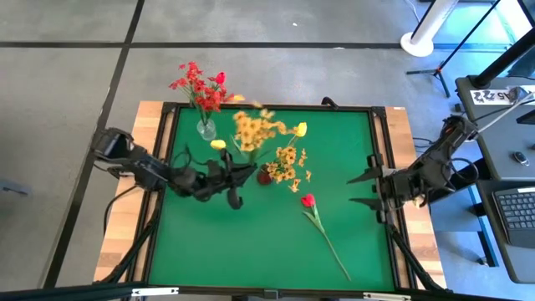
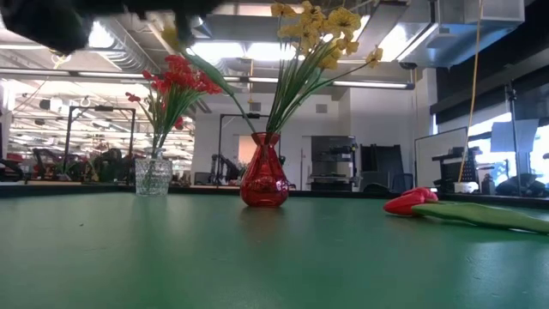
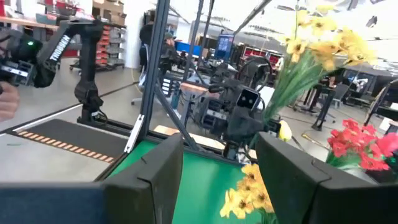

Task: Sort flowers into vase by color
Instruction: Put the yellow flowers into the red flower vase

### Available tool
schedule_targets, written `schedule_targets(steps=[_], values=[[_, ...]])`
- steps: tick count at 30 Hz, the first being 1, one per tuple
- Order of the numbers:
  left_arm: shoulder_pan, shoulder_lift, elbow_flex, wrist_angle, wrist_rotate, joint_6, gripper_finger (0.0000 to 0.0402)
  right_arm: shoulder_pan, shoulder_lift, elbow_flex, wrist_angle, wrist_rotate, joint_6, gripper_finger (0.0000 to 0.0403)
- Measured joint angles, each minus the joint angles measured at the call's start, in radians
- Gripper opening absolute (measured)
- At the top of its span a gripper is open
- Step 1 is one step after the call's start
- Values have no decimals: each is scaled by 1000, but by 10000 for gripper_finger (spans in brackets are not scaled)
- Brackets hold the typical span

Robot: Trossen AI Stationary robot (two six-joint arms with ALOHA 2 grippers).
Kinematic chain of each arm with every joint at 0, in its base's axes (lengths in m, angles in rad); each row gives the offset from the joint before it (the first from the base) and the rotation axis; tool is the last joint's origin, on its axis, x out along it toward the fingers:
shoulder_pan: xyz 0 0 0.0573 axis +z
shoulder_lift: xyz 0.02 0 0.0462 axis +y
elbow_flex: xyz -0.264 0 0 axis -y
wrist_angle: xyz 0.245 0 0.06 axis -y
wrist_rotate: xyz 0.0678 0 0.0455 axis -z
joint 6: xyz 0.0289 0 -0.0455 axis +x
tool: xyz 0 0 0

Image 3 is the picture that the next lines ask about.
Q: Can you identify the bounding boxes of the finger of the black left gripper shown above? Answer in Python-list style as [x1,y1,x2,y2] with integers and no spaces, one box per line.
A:
[266,120,282,135]

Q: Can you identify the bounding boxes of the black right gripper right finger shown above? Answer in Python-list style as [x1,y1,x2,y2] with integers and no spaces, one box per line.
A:
[255,132,398,224]

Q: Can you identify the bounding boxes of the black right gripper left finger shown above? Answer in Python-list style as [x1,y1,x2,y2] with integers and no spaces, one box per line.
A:
[0,133,184,224]

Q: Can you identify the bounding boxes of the yellow artificial tulip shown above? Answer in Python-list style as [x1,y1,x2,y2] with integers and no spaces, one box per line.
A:
[277,119,293,142]

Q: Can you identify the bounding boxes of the red artificial flower bunch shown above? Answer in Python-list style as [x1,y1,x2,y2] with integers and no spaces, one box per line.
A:
[325,118,368,170]
[357,124,391,171]

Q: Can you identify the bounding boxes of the yellow artificial flower bunch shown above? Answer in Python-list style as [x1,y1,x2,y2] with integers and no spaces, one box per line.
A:
[262,2,377,125]
[219,163,278,224]

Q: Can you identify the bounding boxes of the red artificial tulip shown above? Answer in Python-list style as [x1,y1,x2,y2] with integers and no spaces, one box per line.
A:
[376,132,398,158]

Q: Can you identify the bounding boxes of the green table mat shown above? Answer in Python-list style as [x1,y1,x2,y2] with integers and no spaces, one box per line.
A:
[107,139,262,224]

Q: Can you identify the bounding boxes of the blue monitor screen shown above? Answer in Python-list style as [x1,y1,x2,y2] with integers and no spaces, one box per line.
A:
[214,33,234,60]

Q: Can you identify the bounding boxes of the person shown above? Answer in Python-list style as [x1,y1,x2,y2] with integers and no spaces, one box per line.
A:
[159,30,183,77]
[139,12,156,68]

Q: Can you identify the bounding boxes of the shelf with red bins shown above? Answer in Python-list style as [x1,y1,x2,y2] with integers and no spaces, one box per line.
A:
[93,24,127,68]

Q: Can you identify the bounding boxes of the person's hand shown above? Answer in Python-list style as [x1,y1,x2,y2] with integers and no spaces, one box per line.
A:
[0,81,21,123]

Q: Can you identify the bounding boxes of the cardboard boxes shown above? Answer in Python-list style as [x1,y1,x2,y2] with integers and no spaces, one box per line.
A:
[92,0,127,26]

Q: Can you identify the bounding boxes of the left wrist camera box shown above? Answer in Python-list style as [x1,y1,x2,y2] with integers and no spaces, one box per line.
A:
[235,88,261,110]

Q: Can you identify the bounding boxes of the white metal bracket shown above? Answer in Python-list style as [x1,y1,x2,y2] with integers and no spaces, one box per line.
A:
[123,114,146,154]

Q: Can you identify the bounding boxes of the black aluminium rig frame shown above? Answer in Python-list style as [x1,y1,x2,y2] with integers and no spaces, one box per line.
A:
[77,0,274,166]

